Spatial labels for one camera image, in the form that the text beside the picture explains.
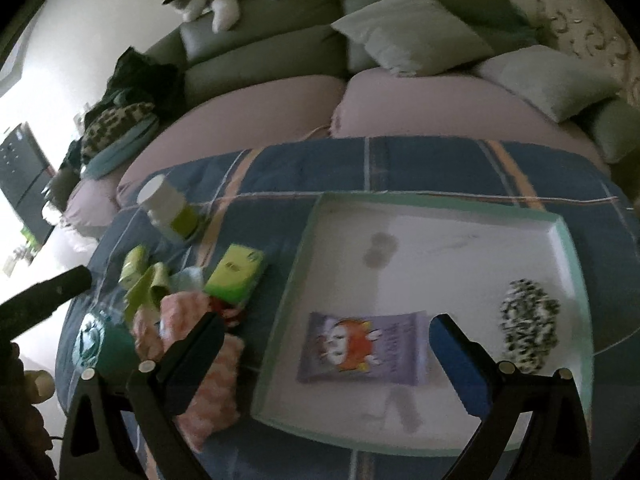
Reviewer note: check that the large light grey pillow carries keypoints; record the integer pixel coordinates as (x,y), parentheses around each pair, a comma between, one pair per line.
(415,30)

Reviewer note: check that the white tray with green rim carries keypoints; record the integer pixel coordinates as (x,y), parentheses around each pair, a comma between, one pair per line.
(440,260)

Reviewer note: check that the dark green clothing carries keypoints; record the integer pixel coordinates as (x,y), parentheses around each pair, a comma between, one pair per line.
(145,80)

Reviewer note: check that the white bottle with green label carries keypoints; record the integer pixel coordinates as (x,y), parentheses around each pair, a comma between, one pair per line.
(167,210)

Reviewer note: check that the teal bag with logo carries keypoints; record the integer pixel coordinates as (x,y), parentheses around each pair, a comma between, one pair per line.
(102,340)

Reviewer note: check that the person's left hand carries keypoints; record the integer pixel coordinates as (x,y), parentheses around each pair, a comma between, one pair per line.
(15,365)

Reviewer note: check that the black white patterned cloth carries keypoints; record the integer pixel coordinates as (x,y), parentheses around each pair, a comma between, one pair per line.
(115,122)

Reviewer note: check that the large green tissue packet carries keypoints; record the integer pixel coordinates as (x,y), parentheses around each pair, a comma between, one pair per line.
(232,272)

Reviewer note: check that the black white leopard cloth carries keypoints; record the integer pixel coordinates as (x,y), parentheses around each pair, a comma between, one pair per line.
(530,320)

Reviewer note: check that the yellow-green cloth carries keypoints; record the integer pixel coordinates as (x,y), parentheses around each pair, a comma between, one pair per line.
(150,287)

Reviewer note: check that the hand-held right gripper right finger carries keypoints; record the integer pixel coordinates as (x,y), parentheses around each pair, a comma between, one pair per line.
(450,360)

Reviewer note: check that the purple wet wipes packet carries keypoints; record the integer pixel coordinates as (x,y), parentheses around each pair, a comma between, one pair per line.
(360,350)

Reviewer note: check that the light blue cloth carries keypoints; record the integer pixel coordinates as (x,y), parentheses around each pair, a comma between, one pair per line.
(120,152)

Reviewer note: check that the small light grey pillow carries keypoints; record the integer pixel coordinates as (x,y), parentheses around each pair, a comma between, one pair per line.
(550,80)

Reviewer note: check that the red pink chenille toy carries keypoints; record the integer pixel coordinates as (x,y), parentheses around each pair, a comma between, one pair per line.
(225,310)

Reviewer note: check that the dark cabinet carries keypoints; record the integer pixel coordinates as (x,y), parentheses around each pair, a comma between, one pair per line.
(25,180)

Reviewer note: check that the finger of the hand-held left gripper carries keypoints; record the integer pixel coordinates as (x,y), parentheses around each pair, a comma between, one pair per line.
(50,295)

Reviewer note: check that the blue plaid blanket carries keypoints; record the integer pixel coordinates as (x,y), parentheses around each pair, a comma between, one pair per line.
(425,165)

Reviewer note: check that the peach cloth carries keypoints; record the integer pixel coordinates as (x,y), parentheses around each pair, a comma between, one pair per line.
(147,332)

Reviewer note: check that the light blue face mask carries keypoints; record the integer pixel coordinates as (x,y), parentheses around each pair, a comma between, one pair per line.
(187,280)

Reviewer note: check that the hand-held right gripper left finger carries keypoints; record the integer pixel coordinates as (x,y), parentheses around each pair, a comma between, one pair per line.
(200,342)

